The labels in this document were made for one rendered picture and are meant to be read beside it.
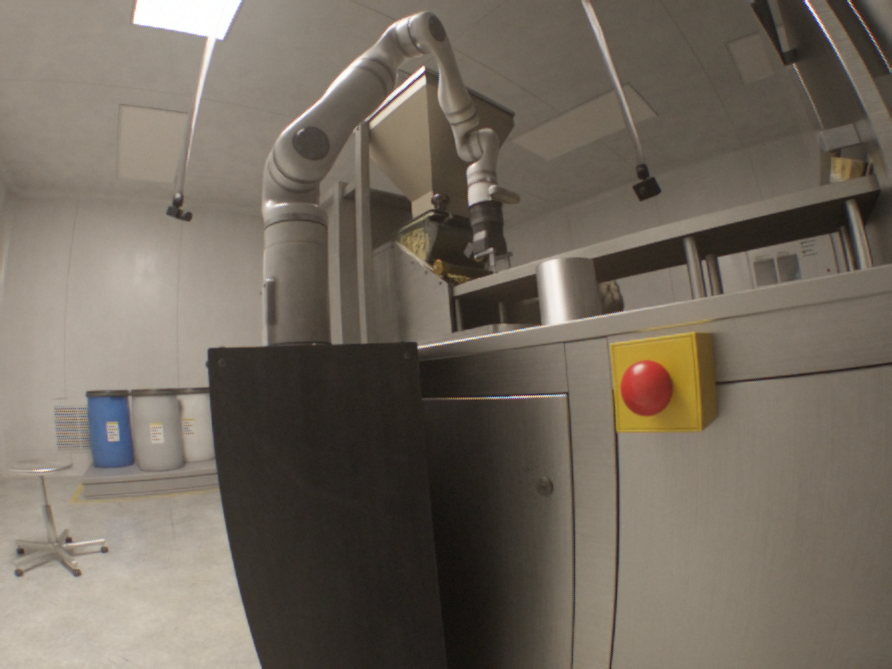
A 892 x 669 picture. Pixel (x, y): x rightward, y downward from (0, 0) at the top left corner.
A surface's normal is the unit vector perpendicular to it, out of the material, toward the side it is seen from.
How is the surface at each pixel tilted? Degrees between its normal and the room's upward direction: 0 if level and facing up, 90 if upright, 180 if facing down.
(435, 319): 90
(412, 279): 90
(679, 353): 90
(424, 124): 114
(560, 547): 90
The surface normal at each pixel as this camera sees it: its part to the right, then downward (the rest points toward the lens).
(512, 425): -0.75, 0.00
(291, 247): 0.22, -0.11
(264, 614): 0.51, -0.12
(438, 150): 0.62, 0.36
